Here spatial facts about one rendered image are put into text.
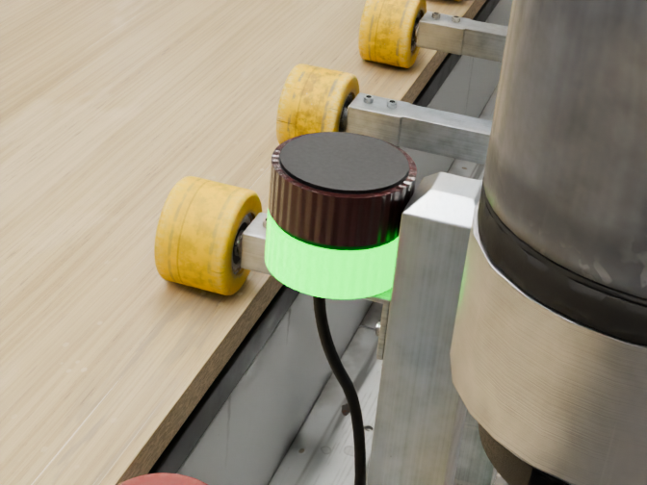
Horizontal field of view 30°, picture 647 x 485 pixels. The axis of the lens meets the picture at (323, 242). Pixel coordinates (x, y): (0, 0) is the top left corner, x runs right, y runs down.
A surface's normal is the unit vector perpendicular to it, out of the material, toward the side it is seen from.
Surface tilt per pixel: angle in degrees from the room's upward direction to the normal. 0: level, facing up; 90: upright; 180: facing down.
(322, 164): 0
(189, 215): 45
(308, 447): 0
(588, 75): 90
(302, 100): 53
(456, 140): 90
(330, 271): 90
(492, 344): 90
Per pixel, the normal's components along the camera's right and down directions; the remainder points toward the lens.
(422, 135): -0.32, 0.46
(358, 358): 0.08, -0.86
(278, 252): -0.82, 0.23
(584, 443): -0.52, 0.40
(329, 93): -0.15, -0.34
